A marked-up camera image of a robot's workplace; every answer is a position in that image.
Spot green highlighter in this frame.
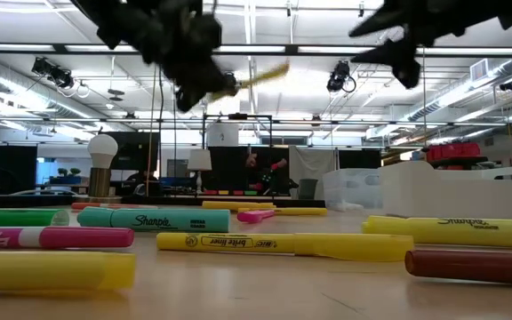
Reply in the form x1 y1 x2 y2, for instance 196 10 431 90
0 207 71 228

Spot white hanging sheet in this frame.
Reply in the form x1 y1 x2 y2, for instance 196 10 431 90
288 145 338 196

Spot white sign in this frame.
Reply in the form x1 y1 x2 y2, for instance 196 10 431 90
206 123 240 148

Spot orange dry-erase marker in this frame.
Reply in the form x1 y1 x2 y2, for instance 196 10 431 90
70 202 159 211

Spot teal Sharpie highlighter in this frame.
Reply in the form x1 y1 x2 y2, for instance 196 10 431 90
76 205 232 234

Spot magenta Expo dry-erase marker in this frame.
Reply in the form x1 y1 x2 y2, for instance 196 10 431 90
0 226 135 250

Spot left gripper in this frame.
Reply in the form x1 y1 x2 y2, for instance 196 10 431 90
142 11 227 113

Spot clear plastic bin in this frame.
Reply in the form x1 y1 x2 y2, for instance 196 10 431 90
322 167 384 212

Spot black stand frame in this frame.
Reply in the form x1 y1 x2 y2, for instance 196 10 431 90
201 113 274 196

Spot black ceiling spotlight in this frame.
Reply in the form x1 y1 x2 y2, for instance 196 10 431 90
31 56 76 90
325 60 357 94
220 71 239 97

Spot pink highlighter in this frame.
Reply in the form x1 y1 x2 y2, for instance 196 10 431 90
236 209 277 224

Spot yellow Sharpie highlighter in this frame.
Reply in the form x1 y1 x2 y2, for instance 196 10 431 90
361 215 512 251

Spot slim yellow highlighter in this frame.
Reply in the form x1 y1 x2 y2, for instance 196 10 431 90
0 250 137 292
236 206 329 217
210 61 292 102

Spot white bulb brass lamp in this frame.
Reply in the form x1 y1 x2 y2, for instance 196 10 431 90
74 132 124 205

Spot black overhead crossbar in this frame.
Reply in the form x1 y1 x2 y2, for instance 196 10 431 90
0 42 512 58

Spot yellow BIC brite liner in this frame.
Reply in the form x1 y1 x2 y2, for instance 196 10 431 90
156 231 415 263

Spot black monitor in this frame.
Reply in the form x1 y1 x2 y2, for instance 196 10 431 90
104 131 162 172

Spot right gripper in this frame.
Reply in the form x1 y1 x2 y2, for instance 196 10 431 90
348 0 466 90

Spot small white table lamp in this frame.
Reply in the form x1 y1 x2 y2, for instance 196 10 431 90
187 148 213 195

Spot red storage bins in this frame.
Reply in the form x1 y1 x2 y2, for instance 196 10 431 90
425 141 482 164

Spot white plastic bin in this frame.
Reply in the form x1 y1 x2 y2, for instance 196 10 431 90
377 159 512 220

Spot brown dry-erase marker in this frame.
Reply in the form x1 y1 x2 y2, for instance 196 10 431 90
404 248 512 288

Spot dark waste bin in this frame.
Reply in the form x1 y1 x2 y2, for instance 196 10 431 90
298 178 319 200

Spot white ceiling vent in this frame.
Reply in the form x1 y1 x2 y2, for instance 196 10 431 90
468 58 491 82

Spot thick orange-yellow highlighter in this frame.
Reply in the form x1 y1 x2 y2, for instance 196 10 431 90
201 200 277 212

